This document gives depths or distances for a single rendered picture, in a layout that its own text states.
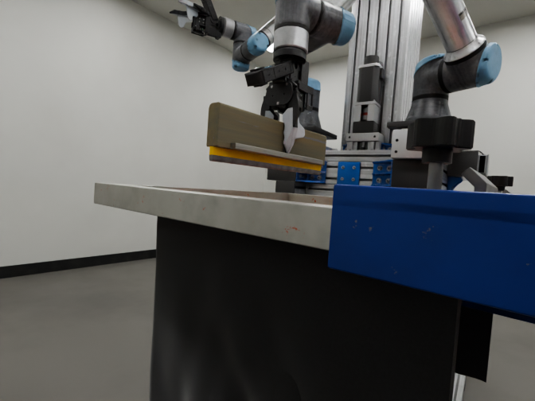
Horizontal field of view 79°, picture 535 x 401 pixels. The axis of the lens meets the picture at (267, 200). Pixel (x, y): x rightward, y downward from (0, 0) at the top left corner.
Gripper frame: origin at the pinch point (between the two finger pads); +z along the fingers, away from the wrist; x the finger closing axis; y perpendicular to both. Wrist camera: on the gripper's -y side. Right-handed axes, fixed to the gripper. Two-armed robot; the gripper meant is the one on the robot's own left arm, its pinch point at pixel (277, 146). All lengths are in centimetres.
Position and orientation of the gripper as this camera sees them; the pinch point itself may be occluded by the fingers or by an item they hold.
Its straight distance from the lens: 69.9
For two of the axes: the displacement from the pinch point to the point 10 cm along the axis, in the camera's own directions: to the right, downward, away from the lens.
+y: 6.4, 0.1, 7.7
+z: -0.7, 10.0, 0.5
